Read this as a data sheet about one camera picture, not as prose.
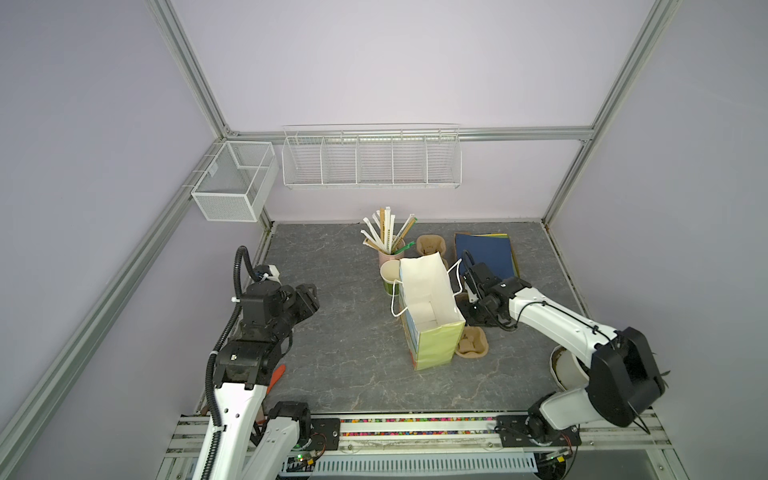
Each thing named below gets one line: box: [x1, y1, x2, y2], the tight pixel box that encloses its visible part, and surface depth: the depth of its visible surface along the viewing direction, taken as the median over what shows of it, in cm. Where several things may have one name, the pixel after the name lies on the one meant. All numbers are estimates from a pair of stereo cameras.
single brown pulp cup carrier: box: [455, 326, 489, 359], surface depth 89 cm
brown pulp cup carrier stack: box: [416, 234, 449, 270], surface depth 111 cm
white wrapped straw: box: [385, 206, 391, 253], surface depth 101 cm
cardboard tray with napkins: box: [454, 232, 520, 278], surface depth 111 cm
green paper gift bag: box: [399, 252, 466, 371], surface depth 79 cm
